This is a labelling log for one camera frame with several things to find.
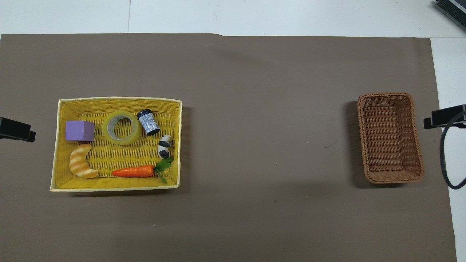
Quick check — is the brown wicker basket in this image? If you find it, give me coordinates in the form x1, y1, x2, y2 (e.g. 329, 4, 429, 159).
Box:
357, 92, 424, 184

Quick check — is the clear tape roll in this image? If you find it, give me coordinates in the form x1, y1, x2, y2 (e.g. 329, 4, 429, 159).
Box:
102, 111, 143, 146

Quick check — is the black cable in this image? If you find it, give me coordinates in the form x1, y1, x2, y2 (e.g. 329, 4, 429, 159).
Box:
439, 111, 466, 190

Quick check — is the purple foam cube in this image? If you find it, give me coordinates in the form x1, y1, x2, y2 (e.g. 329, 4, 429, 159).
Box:
66, 120, 95, 142

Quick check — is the toy carrot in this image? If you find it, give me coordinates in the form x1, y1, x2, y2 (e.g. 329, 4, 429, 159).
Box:
111, 157, 174, 184

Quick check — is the yellow woven basket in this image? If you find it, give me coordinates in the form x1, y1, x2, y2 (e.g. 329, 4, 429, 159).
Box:
50, 96, 182, 192

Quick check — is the small black-capped bottle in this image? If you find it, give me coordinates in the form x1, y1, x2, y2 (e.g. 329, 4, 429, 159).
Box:
137, 109, 161, 136

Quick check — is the toy croissant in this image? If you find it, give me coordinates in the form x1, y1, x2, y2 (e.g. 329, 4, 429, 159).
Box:
68, 144, 99, 179

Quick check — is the toy panda figure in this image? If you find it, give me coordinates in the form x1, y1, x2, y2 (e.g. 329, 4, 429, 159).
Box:
158, 135, 173, 159

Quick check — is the dark grey device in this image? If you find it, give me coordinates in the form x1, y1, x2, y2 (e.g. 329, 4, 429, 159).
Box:
434, 0, 466, 31

